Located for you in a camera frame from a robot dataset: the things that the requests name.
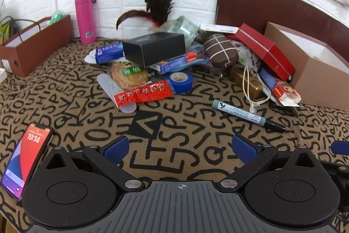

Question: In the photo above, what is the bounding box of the round biscuit packet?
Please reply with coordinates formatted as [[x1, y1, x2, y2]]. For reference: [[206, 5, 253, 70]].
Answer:
[[110, 61, 149, 91]]

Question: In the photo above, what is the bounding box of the blue tape roll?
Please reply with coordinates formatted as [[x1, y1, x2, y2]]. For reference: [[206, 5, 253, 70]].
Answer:
[[164, 71, 193, 94]]

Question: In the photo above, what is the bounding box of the red foil packet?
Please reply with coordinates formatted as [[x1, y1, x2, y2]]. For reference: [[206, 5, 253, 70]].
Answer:
[[113, 79, 174, 108]]

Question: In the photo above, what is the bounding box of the smartphone with red wallpaper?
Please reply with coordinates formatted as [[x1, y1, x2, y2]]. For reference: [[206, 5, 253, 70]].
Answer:
[[0, 123, 54, 200]]

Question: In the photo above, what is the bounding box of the black rectangular box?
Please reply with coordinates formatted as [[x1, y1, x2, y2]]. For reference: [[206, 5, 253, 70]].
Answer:
[[122, 32, 186, 68]]

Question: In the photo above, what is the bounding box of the black cable bundle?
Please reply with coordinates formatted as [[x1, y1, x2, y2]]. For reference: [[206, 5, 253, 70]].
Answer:
[[0, 17, 41, 45]]

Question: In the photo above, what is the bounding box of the gold carton box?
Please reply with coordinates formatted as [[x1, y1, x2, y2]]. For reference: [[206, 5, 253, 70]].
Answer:
[[230, 66, 263, 99]]

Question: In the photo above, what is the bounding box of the translucent white insole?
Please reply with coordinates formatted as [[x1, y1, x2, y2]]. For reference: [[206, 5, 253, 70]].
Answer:
[[97, 73, 137, 113]]

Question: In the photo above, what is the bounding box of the long brown open box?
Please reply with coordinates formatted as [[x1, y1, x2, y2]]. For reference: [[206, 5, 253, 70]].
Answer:
[[0, 15, 73, 77]]

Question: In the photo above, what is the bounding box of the blue and red toothpaste box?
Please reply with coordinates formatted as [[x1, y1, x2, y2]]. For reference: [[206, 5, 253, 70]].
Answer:
[[149, 52, 198, 74]]

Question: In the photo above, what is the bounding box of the grey marker pen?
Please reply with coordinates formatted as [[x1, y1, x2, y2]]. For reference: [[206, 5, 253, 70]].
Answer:
[[212, 99, 286, 132]]

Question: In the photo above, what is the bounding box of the green item in box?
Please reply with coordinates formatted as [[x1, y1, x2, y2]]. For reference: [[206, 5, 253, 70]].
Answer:
[[50, 11, 64, 24]]

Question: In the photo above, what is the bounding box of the white medicine box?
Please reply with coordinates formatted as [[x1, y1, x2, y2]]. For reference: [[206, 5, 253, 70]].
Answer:
[[200, 23, 239, 33]]

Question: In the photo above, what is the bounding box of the red gift box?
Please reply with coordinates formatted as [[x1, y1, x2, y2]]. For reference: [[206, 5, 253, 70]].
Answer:
[[234, 23, 296, 81]]

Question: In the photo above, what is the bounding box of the brown plaid pouch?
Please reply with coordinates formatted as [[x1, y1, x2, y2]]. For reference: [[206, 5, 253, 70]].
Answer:
[[203, 34, 239, 69]]

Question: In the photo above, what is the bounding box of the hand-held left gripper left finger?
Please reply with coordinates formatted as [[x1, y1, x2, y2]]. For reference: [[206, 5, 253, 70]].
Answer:
[[44, 135, 145, 192]]

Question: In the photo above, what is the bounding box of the blue and red snack carton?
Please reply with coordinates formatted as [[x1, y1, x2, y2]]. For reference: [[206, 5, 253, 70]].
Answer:
[[259, 68, 302, 107]]

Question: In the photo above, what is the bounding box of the pink thermos bottle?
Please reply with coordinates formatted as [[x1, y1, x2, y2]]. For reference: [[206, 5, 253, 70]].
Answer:
[[75, 0, 97, 45]]

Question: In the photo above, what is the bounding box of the brown cardboard box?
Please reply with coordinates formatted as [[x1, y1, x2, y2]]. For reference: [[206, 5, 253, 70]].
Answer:
[[264, 21, 349, 110]]

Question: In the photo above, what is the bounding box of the floral drawstring pouch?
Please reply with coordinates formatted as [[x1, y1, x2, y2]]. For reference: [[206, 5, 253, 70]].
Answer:
[[232, 40, 271, 113]]

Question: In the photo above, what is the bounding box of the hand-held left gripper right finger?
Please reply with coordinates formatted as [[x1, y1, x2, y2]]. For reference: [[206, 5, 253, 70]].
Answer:
[[218, 134, 322, 192]]

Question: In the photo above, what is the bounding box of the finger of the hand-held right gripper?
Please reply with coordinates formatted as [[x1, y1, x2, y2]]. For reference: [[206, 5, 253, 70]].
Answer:
[[331, 141, 349, 156], [323, 160, 349, 195]]

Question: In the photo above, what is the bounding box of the clear green-patterned tape roll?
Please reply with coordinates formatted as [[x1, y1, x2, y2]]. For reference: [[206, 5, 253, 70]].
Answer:
[[149, 15, 201, 45]]

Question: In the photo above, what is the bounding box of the brown headboard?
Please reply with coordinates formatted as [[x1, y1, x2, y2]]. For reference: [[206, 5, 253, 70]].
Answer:
[[214, 0, 349, 48]]

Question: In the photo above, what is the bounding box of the dark feather duster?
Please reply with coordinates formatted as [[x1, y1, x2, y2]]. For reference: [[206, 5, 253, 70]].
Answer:
[[116, 0, 191, 31]]

